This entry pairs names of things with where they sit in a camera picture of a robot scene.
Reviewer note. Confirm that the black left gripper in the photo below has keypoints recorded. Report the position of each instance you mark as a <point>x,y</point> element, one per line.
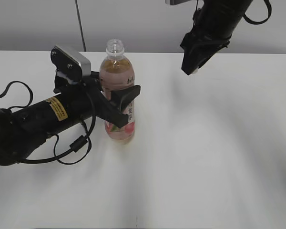
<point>76,102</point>

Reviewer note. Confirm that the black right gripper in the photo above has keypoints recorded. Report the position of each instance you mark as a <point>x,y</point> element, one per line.
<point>198,50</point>

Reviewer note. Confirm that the pink peach tea bottle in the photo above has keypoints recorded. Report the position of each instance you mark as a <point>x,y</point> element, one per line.
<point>116,75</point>

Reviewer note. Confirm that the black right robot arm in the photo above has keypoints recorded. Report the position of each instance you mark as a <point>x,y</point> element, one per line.
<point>212,29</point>

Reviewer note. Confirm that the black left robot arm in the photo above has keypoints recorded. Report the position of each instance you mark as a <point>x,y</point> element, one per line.
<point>23,129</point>

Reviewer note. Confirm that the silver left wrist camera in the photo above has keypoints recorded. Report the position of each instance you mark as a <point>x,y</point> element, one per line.
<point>70,64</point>

